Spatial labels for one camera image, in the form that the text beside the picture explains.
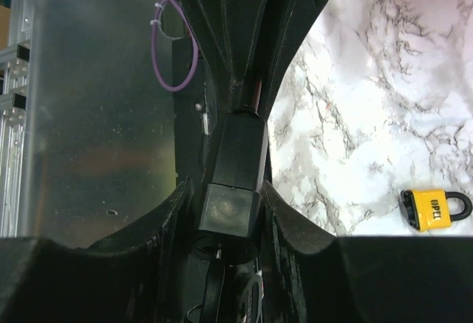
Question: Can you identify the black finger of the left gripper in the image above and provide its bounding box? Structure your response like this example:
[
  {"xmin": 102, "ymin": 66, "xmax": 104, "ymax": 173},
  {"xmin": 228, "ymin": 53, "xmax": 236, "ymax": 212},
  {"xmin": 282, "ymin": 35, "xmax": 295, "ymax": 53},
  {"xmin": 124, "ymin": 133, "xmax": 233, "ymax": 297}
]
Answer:
[{"xmin": 180, "ymin": 0, "xmax": 268, "ymax": 112}]

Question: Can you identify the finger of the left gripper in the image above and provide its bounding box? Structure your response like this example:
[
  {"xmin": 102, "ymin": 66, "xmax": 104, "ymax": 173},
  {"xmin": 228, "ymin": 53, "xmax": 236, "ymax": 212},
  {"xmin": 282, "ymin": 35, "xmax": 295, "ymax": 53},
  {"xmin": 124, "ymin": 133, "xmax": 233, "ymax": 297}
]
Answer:
[{"xmin": 258, "ymin": 0, "xmax": 329, "ymax": 116}]

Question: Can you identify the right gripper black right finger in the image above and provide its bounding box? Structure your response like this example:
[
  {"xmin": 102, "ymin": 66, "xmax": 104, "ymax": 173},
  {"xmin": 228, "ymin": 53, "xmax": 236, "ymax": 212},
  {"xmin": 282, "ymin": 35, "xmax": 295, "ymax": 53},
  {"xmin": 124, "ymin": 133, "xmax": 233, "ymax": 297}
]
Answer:
[{"xmin": 260, "ymin": 183, "xmax": 472, "ymax": 322}]

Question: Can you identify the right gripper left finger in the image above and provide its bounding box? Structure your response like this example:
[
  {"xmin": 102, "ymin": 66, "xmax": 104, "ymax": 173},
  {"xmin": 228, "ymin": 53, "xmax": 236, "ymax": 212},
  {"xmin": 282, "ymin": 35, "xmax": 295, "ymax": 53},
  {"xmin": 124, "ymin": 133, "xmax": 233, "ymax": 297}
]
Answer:
[{"xmin": 1, "ymin": 180, "xmax": 193, "ymax": 322}]

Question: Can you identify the small yellow padlock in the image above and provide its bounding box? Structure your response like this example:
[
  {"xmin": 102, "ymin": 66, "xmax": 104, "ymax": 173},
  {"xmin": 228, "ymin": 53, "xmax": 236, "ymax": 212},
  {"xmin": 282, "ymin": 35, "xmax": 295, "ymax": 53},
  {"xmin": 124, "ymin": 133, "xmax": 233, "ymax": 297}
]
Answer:
[{"xmin": 401, "ymin": 189, "xmax": 472, "ymax": 232}]

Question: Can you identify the black padlock with keys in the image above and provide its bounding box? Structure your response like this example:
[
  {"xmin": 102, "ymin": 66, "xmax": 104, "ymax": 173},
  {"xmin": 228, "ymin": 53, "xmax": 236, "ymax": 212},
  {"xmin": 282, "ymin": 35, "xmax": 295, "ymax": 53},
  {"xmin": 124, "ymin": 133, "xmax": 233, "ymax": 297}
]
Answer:
[{"xmin": 188, "ymin": 81, "xmax": 268, "ymax": 265}]

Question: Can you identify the black-headed key bunch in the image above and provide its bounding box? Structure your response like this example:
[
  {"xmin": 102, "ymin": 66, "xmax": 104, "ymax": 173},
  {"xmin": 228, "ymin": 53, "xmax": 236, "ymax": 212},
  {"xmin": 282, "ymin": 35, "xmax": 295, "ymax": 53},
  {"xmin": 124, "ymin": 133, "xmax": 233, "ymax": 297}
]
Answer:
[{"xmin": 183, "ymin": 249, "xmax": 264, "ymax": 322}]

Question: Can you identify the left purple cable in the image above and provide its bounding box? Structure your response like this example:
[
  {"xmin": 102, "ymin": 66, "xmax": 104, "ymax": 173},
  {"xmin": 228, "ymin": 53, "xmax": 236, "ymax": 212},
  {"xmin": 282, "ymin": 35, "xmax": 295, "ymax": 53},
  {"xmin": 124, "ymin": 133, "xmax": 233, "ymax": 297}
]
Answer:
[{"xmin": 146, "ymin": 0, "xmax": 200, "ymax": 92}]

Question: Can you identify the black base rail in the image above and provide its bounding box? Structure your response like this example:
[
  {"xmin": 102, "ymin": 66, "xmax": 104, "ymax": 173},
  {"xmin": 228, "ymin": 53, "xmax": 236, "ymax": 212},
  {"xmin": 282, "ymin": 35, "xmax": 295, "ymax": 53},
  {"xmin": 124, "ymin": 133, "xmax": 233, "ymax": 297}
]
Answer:
[{"xmin": 173, "ymin": 55, "xmax": 219, "ymax": 188}]

